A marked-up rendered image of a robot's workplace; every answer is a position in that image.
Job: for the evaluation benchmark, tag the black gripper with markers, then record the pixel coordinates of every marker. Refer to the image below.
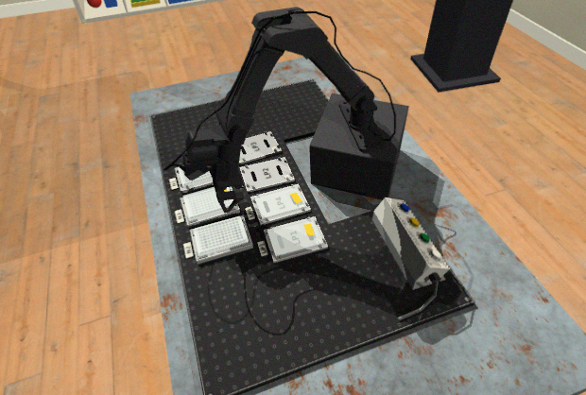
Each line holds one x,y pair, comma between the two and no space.
220,186

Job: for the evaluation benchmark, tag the white button panel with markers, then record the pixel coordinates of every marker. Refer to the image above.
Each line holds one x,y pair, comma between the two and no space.
412,249

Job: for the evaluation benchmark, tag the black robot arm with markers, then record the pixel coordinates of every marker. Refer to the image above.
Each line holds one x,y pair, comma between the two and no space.
236,117

